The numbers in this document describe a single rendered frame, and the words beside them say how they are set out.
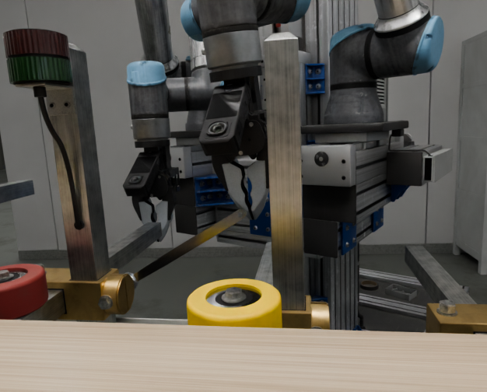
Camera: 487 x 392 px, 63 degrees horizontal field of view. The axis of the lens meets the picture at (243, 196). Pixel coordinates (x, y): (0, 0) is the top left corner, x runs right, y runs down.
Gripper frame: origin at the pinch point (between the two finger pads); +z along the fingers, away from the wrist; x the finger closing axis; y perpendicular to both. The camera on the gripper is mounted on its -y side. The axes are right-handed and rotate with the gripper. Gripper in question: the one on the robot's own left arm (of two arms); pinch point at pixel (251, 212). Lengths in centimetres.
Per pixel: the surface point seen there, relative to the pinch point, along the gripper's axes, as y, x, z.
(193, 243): -6.4, 6.8, 1.8
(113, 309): -16.4, 14.0, 5.8
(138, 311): 126, 116, 102
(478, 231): 224, -86, 99
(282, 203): -11.7, -7.2, -5.0
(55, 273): -14.4, 23.1, 2.0
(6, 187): 4.0, 47.3, -5.8
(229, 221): -4.0, 2.1, -0.3
